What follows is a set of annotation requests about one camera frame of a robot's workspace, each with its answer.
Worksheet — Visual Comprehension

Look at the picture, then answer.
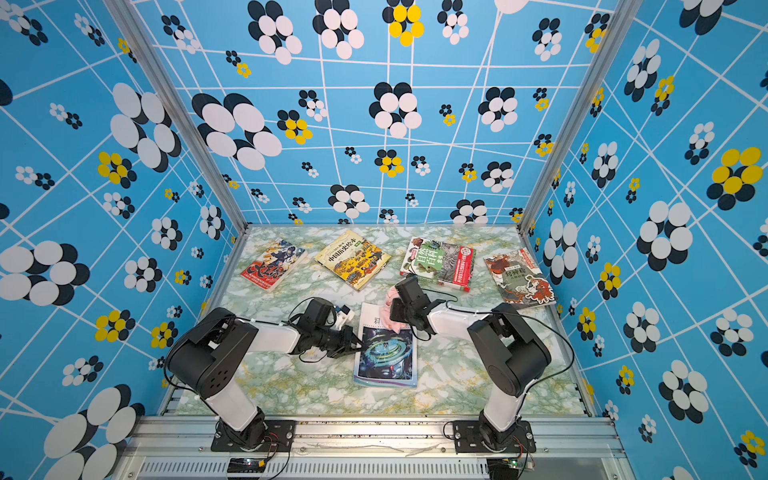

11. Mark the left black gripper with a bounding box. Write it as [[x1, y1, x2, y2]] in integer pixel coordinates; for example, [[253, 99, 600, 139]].
[[315, 324, 370, 357]]

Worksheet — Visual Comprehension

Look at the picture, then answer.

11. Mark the pink cloth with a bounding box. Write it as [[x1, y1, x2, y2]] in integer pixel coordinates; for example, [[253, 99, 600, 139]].
[[380, 284, 427, 333]]

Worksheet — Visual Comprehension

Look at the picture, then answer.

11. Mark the white book with galaxy cover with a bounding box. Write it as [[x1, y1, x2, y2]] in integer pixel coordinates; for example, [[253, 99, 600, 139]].
[[354, 303, 418, 388]]

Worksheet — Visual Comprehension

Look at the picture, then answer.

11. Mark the yellow Chinese history picture book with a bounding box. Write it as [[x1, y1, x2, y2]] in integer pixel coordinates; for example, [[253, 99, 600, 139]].
[[314, 230, 391, 290]]

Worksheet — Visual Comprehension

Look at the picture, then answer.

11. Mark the red manga book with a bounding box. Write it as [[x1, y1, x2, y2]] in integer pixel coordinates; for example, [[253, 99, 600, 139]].
[[241, 239, 307, 291]]

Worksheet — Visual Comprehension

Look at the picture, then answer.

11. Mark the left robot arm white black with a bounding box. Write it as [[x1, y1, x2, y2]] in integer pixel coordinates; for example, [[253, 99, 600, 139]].
[[165, 298, 363, 451]]

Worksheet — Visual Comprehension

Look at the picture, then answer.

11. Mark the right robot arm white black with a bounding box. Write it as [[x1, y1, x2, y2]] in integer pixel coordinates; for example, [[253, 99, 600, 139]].
[[389, 276, 552, 451]]

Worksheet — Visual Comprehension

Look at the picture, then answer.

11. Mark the green red dinosaur book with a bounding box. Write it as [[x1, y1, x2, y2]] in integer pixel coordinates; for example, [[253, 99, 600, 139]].
[[400, 237, 475, 292]]

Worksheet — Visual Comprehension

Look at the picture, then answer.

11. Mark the red brown illustrated book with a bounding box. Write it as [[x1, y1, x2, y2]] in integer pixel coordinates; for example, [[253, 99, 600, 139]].
[[484, 248, 555, 308]]

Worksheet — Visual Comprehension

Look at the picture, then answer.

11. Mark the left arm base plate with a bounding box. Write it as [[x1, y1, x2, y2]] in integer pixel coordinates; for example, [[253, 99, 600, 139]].
[[210, 418, 297, 453]]

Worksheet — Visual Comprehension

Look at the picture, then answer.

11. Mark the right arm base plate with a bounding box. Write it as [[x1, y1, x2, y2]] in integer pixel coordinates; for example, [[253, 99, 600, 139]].
[[451, 420, 537, 455]]

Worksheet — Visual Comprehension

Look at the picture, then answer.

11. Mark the aluminium front rail frame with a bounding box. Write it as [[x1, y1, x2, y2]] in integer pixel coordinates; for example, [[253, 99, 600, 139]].
[[114, 415, 634, 479]]

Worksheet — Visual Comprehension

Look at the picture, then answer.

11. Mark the right aluminium corner post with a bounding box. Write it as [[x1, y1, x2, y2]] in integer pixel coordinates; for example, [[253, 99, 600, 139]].
[[520, 0, 643, 235]]

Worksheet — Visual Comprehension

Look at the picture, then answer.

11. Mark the aluminium corner post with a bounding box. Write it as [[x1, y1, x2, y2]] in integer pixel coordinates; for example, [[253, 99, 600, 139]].
[[520, 0, 643, 235], [104, 1, 248, 235]]

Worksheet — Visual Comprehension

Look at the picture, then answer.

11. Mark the left aluminium corner post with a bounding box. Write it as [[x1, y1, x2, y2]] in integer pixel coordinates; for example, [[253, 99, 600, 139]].
[[104, 1, 248, 235]]

